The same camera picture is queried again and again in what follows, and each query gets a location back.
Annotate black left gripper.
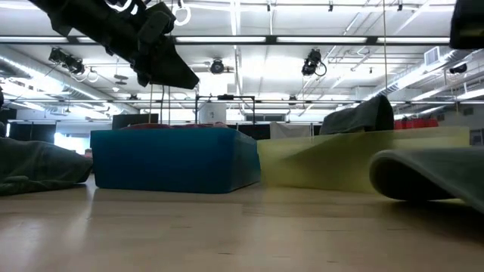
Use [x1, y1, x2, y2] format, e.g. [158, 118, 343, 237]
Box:
[28, 0, 200, 91]

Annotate maroon knit hat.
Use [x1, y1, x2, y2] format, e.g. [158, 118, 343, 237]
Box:
[119, 122, 230, 131]

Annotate dark green knit hat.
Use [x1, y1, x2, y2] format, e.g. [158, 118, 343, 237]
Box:
[0, 136, 94, 197]
[318, 94, 396, 136]

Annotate grey felt brimmed hat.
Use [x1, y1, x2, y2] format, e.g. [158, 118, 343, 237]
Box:
[368, 146, 484, 215]

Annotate black monitor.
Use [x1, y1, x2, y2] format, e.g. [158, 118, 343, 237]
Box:
[111, 113, 160, 131]

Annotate blue plastic bin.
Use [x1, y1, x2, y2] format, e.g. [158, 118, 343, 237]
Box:
[89, 126, 262, 195]

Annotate black crossbar with light strips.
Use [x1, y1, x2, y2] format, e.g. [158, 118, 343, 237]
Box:
[0, 35, 451, 47]

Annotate translucent yellow plastic bin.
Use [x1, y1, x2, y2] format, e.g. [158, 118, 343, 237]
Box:
[256, 125, 471, 196]

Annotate thin vertical rod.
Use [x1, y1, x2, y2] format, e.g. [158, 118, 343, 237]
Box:
[382, 0, 389, 98]

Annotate red storage boxes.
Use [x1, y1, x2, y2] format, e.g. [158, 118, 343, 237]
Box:
[392, 118, 440, 131]

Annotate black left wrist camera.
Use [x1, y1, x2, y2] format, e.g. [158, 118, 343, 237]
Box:
[137, 1, 177, 47]

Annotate round black ceiling camera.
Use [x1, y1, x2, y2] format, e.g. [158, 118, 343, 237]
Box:
[209, 58, 227, 75]

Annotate white cable ring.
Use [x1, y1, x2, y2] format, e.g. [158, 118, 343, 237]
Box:
[172, 0, 192, 27]

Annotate black ceiling device with cables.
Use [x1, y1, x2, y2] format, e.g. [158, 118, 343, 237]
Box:
[48, 46, 100, 84]

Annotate black horizontal frame rail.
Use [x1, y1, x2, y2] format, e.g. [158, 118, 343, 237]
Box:
[0, 98, 484, 106]

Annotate black overhead camera with cable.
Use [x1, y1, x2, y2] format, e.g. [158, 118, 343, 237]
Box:
[300, 48, 328, 78]

